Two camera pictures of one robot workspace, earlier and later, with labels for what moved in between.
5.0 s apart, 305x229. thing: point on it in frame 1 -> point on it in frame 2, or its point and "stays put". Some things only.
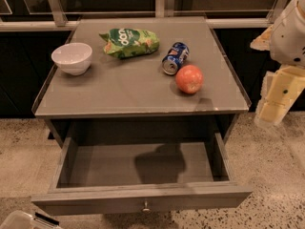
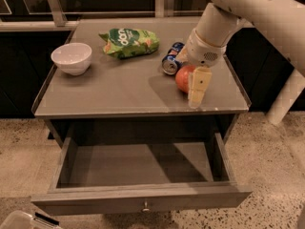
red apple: [189, 78] stays put
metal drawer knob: [146, 210] stays put
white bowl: [73, 58] stays put
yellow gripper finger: [279, 93] -> [204, 55]
